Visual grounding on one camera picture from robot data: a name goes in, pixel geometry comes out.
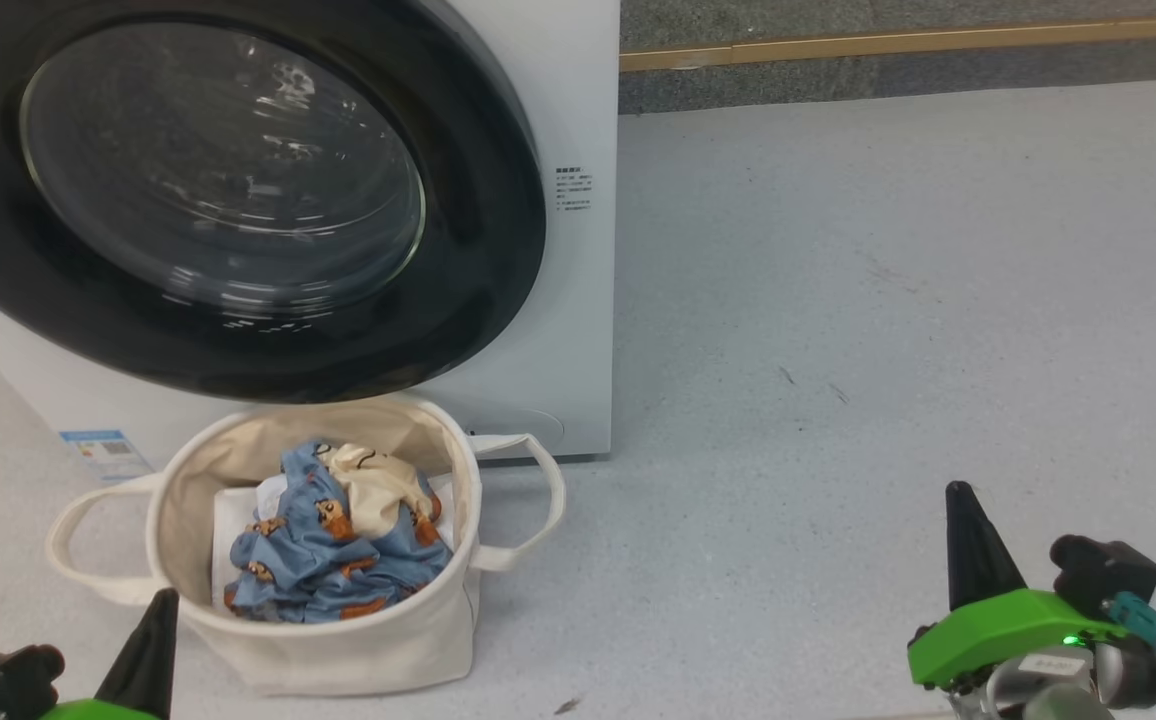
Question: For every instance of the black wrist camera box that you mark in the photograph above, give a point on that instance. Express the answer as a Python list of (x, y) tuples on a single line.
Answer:
[(3, 680), (1103, 570)]

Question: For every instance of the cream canvas laundry basket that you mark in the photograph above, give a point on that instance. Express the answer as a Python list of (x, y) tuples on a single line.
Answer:
[(338, 650)]

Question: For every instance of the brass floor strip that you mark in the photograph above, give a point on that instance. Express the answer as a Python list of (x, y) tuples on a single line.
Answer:
[(938, 42)]

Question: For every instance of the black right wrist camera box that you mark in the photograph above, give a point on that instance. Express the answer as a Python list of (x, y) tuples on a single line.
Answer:
[(1103, 570)]

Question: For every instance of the black round washer door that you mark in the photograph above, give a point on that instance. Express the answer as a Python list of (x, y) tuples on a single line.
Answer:
[(483, 300)]

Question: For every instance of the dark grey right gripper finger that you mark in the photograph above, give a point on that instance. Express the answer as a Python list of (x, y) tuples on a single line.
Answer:
[(973, 550)]

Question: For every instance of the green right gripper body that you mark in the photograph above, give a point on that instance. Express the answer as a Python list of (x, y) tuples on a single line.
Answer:
[(998, 630)]

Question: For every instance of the blue cartoon print garment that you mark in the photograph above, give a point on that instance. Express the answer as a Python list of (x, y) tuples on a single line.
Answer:
[(308, 560)]

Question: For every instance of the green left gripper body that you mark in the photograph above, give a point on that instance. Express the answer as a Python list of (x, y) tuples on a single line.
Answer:
[(103, 712)]

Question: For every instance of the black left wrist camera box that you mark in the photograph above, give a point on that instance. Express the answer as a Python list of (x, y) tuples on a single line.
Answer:
[(3, 680)]

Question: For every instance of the white front-load washing machine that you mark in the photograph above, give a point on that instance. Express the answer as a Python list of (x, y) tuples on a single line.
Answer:
[(578, 350)]

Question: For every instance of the cream garment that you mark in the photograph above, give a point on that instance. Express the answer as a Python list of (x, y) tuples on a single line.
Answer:
[(378, 490)]

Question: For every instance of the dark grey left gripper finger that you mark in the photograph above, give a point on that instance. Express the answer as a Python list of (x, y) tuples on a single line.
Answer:
[(148, 655)]

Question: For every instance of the blue energy label sticker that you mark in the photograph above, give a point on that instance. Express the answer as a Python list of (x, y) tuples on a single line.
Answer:
[(106, 455)]

